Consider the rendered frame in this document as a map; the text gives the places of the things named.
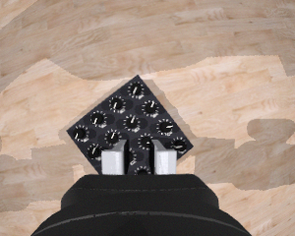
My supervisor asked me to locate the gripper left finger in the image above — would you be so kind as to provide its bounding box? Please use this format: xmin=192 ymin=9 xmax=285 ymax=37
xmin=101 ymin=140 xmax=130 ymax=175

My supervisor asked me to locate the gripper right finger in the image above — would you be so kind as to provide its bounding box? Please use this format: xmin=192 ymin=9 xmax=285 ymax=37
xmin=149 ymin=140 xmax=177 ymax=175

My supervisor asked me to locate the black knob box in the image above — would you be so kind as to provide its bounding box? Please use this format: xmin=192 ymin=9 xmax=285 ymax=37
xmin=66 ymin=75 xmax=194 ymax=175

